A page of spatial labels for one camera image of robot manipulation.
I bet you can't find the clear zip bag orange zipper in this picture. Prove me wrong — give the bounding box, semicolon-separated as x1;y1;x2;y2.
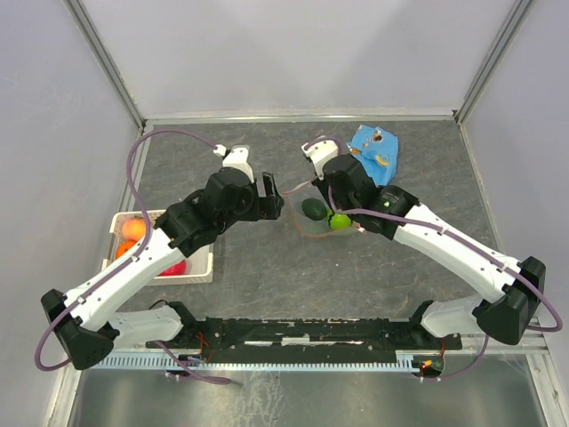
283;181;364;238

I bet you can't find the green watermelon toy ball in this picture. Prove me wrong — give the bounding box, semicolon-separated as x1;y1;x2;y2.
327;211;352;231

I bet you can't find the dark green avocado toy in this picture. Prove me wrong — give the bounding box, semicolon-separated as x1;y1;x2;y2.
301;197;328;222

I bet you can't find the white perforated plastic basket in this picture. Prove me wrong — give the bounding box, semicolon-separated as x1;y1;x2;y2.
101;211;213;286

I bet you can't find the red apple toy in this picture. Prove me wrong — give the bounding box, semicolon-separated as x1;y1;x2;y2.
159;260;187;277

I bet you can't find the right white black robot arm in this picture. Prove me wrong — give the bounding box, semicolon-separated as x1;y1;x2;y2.
313;154;546;348

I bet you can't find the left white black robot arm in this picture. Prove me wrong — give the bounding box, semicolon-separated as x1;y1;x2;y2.
40;167;284;370

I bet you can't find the blue patterned cloth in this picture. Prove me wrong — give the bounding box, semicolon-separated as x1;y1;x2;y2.
348;125;399;186

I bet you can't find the peach toy fruit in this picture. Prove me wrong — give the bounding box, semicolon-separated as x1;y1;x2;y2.
121;217;147;242

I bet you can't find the orange toy fruit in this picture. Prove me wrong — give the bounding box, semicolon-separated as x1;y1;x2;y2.
115;240;136;259

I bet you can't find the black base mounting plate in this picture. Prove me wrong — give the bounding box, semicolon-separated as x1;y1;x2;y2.
164;318;462;366

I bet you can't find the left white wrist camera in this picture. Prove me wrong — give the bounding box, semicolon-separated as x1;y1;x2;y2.
213;144;254;182

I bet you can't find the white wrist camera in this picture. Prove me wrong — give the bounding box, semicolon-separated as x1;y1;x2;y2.
301;136;343;180
213;144;254;182

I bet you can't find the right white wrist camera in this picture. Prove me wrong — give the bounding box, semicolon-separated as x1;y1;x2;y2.
301;136;343;180

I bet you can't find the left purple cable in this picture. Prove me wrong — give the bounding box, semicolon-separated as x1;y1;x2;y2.
35;129;223;386

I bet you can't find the light blue cable duct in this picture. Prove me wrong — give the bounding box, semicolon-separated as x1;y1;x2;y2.
95;350;423;371

